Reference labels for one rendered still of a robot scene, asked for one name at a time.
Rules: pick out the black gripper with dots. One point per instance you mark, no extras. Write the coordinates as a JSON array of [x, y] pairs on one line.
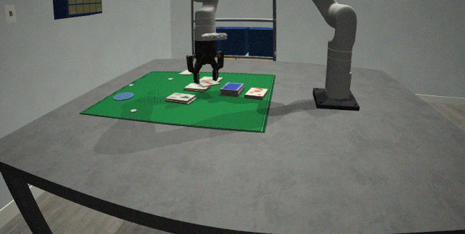
[[205, 53]]

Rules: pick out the blue round disc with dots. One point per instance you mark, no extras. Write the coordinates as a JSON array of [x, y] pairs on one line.
[[123, 96]]

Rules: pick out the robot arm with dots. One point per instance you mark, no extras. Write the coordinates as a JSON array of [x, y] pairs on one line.
[[339, 56]]

